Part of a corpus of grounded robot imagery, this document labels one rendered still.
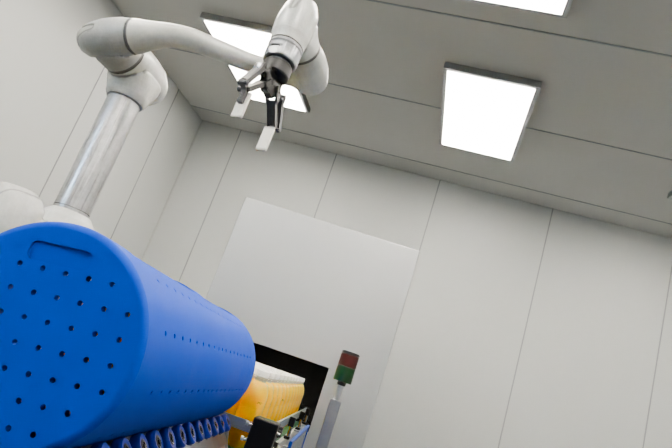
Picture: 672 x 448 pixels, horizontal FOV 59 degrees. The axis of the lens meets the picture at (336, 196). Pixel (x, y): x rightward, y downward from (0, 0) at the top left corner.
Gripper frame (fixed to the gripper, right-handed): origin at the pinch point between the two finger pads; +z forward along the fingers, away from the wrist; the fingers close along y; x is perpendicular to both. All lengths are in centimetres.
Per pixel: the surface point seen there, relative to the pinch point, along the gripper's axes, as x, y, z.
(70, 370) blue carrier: 23, 43, 63
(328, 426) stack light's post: 6, -90, 52
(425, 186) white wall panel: -92, -425, -221
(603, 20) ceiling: 67, -161, -192
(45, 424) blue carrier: 22, 42, 69
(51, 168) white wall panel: -319, -198, -77
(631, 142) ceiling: 91, -296, -205
